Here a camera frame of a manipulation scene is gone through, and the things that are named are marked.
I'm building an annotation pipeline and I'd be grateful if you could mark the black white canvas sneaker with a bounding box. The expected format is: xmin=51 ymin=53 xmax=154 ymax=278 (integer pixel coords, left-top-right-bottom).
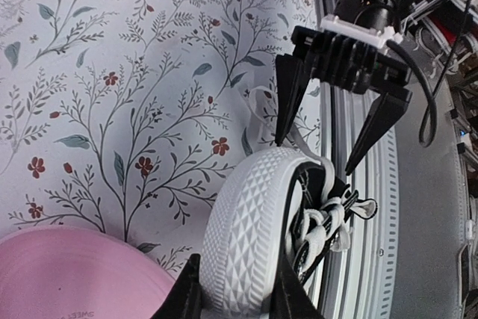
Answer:
xmin=199 ymin=147 xmax=378 ymax=318

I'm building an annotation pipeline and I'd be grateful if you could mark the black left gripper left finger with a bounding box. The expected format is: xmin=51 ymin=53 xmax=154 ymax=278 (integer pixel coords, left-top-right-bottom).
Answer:
xmin=151 ymin=253 xmax=202 ymax=319

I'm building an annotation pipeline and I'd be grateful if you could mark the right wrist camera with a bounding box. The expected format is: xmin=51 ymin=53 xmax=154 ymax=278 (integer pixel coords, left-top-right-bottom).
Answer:
xmin=320 ymin=14 xmax=403 ymax=49

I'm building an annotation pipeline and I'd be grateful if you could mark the floral patterned table mat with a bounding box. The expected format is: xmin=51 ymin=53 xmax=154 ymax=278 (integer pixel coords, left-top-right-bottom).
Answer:
xmin=1 ymin=0 xmax=315 ymax=275

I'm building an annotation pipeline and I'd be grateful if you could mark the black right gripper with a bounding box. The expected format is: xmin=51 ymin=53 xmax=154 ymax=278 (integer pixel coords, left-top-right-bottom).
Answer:
xmin=275 ymin=26 xmax=412 ymax=176

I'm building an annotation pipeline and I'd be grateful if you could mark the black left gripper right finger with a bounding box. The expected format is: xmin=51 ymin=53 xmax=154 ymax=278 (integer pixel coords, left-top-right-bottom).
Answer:
xmin=269 ymin=254 xmax=324 ymax=319

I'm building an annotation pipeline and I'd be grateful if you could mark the aluminium front rail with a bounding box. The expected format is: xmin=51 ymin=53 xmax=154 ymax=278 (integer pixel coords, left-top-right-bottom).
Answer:
xmin=309 ymin=0 xmax=468 ymax=319

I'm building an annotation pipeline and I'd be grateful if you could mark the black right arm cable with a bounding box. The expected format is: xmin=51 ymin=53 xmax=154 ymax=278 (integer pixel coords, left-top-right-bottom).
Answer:
xmin=386 ymin=38 xmax=438 ymax=148

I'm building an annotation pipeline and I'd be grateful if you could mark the pink plastic plate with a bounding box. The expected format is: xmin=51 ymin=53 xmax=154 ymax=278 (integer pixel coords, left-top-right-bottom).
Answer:
xmin=1 ymin=226 xmax=175 ymax=318

